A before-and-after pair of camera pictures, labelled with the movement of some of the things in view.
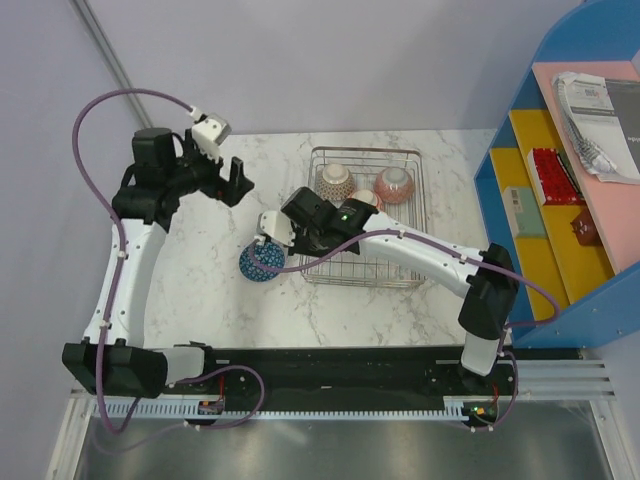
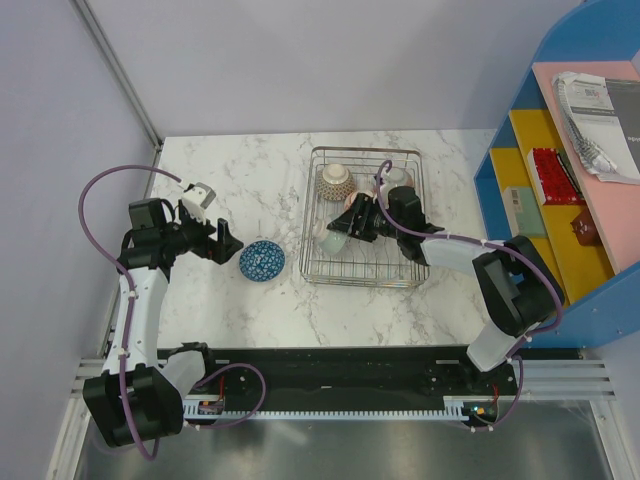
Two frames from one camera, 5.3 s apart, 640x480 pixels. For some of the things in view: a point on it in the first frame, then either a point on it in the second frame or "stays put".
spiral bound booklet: x=603 y=117 stays put
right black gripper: x=298 y=247 -> x=349 y=222
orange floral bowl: x=368 y=197 stays put
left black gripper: x=231 y=192 -> x=221 y=249
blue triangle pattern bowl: x=269 y=254 stays put
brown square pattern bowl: x=335 y=182 stays put
